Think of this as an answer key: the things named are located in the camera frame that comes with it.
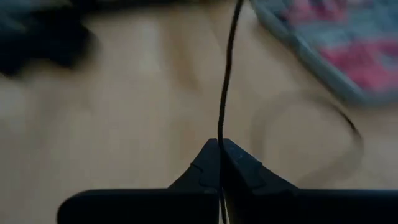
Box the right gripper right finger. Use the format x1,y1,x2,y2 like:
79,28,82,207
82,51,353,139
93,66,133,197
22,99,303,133
222,139,398,224

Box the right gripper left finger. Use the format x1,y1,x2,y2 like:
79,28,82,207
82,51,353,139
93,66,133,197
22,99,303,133
57,139,221,224

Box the black wire cable spool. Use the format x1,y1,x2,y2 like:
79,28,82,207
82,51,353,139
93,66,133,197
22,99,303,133
217,0,364,187

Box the grey plastic tool case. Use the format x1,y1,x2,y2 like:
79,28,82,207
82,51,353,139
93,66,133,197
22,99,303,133
248,0,398,106

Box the red handled screwdriver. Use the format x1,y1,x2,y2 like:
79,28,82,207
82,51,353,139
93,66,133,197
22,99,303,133
320,40,398,91

